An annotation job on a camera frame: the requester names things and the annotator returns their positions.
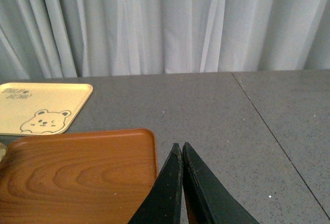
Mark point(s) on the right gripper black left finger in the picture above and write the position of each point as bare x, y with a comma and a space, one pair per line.
163, 203

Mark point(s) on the brown wood-grain tray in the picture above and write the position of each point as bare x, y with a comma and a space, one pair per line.
95, 177

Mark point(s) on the yellow bear tray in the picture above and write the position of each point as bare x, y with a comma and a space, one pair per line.
40, 108

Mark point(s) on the grey pleated curtain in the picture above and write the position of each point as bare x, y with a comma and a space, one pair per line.
81, 38

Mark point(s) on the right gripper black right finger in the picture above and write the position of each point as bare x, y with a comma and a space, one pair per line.
207, 200

